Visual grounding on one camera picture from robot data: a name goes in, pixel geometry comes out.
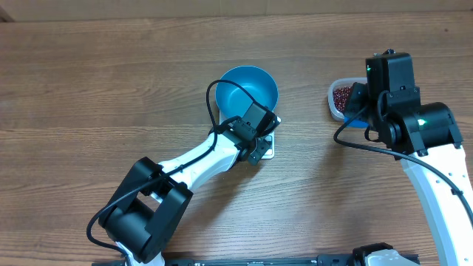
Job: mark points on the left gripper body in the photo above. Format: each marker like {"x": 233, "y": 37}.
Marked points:
{"x": 260, "y": 150}

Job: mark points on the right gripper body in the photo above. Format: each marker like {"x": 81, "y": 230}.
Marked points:
{"x": 358, "y": 106}

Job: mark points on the blue plastic scoop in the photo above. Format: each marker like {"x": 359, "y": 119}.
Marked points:
{"x": 356, "y": 123}

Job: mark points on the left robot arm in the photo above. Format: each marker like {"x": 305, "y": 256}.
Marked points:
{"x": 145, "y": 210}

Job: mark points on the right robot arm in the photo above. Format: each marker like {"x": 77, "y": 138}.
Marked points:
{"x": 426, "y": 139}

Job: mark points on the white kitchen scale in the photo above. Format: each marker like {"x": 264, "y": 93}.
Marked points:
{"x": 270, "y": 153}

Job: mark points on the teal metal bowl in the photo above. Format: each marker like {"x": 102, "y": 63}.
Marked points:
{"x": 232, "y": 101}

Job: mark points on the red beans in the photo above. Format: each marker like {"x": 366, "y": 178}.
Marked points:
{"x": 341, "y": 96}

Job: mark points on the clear plastic container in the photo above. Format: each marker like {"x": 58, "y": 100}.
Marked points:
{"x": 336, "y": 84}

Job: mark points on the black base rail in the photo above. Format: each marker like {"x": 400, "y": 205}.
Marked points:
{"x": 378, "y": 254}

